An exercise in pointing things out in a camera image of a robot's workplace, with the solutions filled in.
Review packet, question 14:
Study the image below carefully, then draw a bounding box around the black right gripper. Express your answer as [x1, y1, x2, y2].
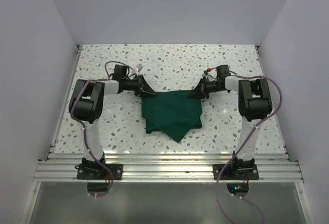
[188, 77, 225, 100]

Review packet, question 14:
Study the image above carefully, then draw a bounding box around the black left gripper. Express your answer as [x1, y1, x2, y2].
[122, 75, 156, 98]

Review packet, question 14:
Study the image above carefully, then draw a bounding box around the green surgical cloth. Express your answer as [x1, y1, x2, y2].
[141, 90, 203, 143]

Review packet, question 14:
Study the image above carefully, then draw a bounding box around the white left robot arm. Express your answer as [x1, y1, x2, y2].
[68, 61, 156, 180]

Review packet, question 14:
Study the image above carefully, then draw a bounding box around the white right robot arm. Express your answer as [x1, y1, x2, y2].
[188, 65, 272, 180]

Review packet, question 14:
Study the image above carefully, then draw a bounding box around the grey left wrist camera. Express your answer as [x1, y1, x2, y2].
[132, 64, 143, 75]

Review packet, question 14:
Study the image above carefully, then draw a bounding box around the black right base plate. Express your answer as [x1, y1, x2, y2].
[212, 164, 260, 180]

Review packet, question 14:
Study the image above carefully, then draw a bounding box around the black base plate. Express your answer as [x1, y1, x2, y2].
[212, 164, 260, 180]
[75, 163, 123, 180]

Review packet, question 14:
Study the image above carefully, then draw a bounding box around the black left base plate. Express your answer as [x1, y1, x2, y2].
[75, 163, 123, 180]

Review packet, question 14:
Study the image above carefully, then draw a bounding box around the aluminium rail frame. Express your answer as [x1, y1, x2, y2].
[33, 44, 302, 183]

